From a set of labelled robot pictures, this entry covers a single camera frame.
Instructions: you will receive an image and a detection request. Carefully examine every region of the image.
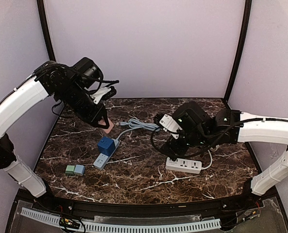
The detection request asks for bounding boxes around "light blue plug adapter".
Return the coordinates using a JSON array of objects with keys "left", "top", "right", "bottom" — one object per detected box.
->
[{"left": 74, "top": 165, "right": 85, "bottom": 176}]

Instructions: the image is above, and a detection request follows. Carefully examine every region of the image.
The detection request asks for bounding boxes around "black frame post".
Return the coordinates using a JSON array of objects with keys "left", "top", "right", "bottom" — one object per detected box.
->
[
  {"left": 223, "top": 0, "right": 252, "bottom": 105},
  {"left": 36, "top": 0, "right": 56, "bottom": 61}
]

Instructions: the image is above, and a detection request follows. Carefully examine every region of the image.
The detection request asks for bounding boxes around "green plug adapter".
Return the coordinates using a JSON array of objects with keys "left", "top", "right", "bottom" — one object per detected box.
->
[{"left": 64, "top": 165, "right": 75, "bottom": 176}]

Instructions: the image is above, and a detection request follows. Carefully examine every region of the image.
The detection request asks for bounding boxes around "blue cube socket adapter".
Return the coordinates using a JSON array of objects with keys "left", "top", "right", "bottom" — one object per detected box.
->
[{"left": 97, "top": 136, "right": 115, "bottom": 156}]

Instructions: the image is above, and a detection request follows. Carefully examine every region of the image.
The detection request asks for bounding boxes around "black front rail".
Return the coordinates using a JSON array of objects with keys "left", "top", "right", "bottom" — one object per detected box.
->
[{"left": 26, "top": 195, "right": 257, "bottom": 219}]

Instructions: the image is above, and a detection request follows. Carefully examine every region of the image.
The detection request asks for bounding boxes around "right black frame post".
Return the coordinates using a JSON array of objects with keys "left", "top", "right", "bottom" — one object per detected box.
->
[{"left": 223, "top": 0, "right": 252, "bottom": 105}]

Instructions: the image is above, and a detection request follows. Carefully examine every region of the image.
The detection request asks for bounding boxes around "white power strip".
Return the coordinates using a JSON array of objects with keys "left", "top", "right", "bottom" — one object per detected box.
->
[{"left": 165, "top": 157, "right": 202, "bottom": 174}]

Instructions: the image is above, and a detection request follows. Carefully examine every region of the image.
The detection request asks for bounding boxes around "light blue power cable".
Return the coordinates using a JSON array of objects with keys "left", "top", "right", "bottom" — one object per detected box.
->
[{"left": 115, "top": 118, "right": 160, "bottom": 141}]

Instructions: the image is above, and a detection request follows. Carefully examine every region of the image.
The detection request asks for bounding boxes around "light blue power strip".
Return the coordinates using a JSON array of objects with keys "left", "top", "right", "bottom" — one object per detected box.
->
[{"left": 93, "top": 139, "right": 119, "bottom": 170}]

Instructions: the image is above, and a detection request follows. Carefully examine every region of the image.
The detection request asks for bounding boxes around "grey slotted cable duct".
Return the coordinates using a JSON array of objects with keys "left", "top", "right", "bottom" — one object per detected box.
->
[{"left": 20, "top": 207, "right": 222, "bottom": 233}]

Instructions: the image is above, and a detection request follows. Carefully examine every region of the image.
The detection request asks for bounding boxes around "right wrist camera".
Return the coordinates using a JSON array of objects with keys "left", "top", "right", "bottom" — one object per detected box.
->
[{"left": 154, "top": 114, "right": 182, "bottom": 139}]

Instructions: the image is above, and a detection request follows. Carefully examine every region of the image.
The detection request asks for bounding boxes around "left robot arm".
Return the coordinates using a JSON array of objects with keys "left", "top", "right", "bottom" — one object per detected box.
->
[{"left": 0, "top": 57, "right": 117, "bottom": 198}]

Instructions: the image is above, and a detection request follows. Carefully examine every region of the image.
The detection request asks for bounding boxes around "pink plug adapter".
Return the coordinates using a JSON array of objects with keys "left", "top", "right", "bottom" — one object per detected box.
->
[{"left": 104, "top": 121, "right": 114, "bottom": 134}]

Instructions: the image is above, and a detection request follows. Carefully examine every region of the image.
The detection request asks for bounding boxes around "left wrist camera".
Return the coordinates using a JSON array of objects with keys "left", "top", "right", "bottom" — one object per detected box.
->
[{"left": 73, "top": 57, "right": 104, "bottom": 88}]

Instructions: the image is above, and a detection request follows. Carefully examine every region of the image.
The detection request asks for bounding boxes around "left black frame post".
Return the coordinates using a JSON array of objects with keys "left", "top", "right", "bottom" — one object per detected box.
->
[{"left": 36, "top": 0, "right": 56, "bottom": 61}]

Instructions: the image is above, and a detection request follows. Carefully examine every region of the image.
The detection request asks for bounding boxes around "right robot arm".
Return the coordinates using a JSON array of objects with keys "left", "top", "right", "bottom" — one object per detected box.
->
[{"left": 154, "top": 101, "right": 288, "bottom": 196}]

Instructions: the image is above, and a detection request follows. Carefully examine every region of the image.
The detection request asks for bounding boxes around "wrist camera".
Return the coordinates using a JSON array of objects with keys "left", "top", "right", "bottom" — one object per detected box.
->
[
  {"left": 154, "top": 114, "right": 182, "bottom": 139},
  {"left": 73, "top": 57, "right": 104, "bottom": 88}
]

